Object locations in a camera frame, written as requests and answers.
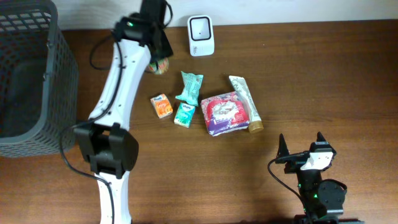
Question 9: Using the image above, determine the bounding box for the white cream tube gold cap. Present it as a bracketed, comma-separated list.
[228, 75, 264, 133]

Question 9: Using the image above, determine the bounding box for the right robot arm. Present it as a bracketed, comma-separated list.
[267, 133, 362, 224]

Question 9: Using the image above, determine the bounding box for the grey plastic mesh basket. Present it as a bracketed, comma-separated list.
[1, 1, 79, 158]

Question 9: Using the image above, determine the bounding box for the mint green wipes packet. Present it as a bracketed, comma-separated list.
[175, 72, 203, 106]

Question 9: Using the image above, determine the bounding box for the teal tissue pack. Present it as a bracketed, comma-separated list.
[174, 103, 195, 128]

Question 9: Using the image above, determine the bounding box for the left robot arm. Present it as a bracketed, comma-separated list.
[72, 0, 173, 223]

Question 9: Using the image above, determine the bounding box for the orange tissue pack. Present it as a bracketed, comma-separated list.
[150, 93, 173, 118]

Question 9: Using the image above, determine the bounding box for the red purple pad package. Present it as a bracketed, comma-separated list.
[200, 91, 249, 136]

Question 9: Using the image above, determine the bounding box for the white barcode scanner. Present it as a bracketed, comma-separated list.
[187, 15, 215, 57]

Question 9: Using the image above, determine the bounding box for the green lid glass jar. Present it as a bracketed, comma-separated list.
[146, 58, 169, 75]

